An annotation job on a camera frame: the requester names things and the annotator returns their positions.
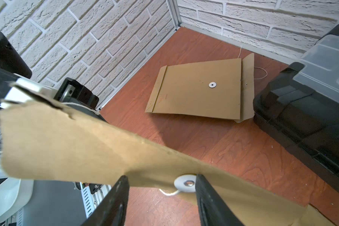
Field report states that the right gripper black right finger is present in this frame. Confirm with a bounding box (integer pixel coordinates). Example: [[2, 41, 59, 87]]
[[195, 174, 244, 226]]

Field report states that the left aluminium corner post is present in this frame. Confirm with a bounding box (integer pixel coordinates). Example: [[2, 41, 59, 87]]
[[166, 0, 182, 31]]

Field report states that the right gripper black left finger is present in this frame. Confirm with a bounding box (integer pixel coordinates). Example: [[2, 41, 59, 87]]
[[82, 175, 130, 226]]

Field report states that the brown kraft file bag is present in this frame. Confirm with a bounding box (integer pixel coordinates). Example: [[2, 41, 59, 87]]
[[0, 83, 331, 226], [145, 53, 255, 123]]

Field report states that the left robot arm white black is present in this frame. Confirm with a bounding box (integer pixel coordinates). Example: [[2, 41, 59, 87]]
[[0, 32, 103, 120]]

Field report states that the black grey plastic toolbox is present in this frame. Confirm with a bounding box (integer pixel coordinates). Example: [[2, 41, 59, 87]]
[[253, 24, 339, 193]]

